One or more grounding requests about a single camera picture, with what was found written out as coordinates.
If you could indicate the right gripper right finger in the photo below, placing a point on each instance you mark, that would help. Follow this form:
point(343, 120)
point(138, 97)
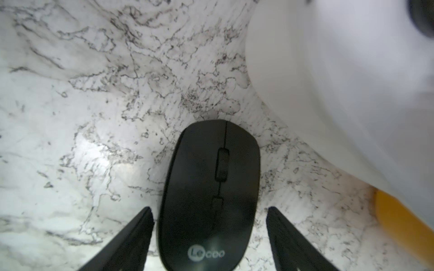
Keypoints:
point(290, 249)

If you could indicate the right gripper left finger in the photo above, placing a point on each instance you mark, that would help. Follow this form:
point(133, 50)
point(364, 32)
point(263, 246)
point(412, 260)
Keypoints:
point(128, 250)

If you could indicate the black mouse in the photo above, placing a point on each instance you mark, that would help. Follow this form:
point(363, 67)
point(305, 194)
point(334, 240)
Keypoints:
point(422, 15)
point(210, 198)

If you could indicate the yellow storage box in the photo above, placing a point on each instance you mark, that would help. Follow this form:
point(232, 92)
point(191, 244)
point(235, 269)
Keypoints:
point(405, 228)

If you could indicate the white storage box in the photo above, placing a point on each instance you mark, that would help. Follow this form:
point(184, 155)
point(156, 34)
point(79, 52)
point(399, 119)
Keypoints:
point(355, 81)

